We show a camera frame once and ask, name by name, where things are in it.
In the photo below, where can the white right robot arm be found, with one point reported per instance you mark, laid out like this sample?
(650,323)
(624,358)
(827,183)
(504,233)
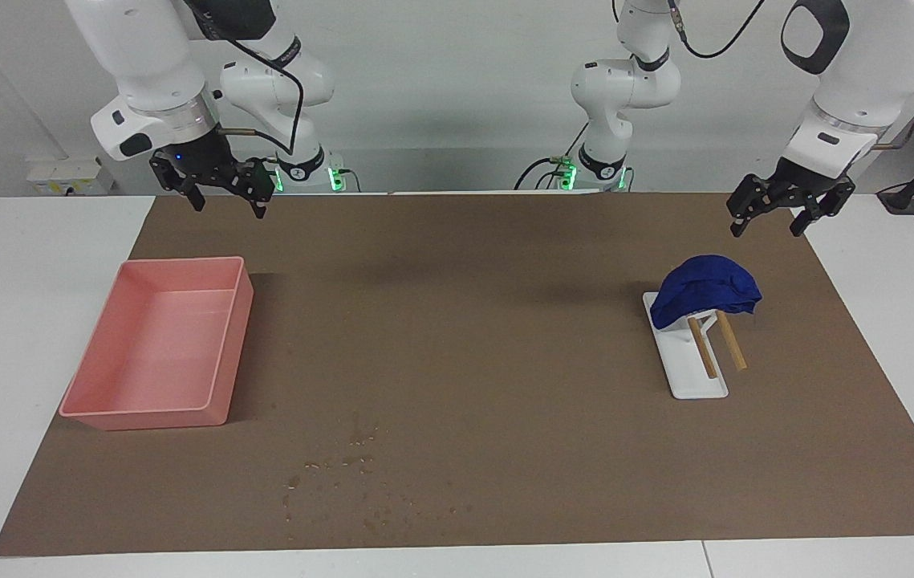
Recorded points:
(144,48)

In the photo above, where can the white rack with wooden rods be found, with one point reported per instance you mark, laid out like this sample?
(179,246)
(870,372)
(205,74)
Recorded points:
(693,381)

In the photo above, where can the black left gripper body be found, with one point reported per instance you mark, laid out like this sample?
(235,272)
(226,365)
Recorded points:
(798,185)

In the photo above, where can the white power socket box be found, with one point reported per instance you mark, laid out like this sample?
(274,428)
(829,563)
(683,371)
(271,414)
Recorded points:
(63,172)

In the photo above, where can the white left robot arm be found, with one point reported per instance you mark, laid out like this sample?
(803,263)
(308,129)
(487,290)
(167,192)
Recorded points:
(866,64)

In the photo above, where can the blue towel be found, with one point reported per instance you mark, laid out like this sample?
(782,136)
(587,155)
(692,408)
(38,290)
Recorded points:
(705,289)

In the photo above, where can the pink plastic bin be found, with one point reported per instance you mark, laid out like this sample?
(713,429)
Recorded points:
(152,345)

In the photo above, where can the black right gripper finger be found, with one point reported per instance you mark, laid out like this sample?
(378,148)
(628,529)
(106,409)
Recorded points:
(168,172)
(256,181)

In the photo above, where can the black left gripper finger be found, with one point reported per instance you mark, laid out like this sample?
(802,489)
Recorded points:
(830,201)
(749,197)

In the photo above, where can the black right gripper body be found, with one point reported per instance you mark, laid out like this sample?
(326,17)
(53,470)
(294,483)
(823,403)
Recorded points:
(200,160)

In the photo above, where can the brown table mat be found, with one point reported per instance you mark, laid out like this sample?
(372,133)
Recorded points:
(465,337)

